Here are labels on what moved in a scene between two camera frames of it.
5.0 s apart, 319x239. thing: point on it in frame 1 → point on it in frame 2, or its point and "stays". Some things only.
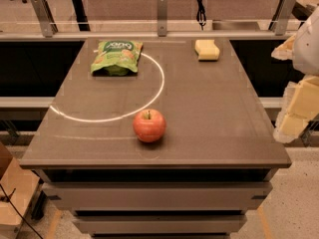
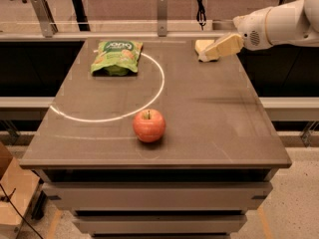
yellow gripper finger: (300, 105) → (252, 34)
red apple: (150, 125) stays
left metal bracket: (44, 14) stays
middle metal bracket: (161, 14) stays
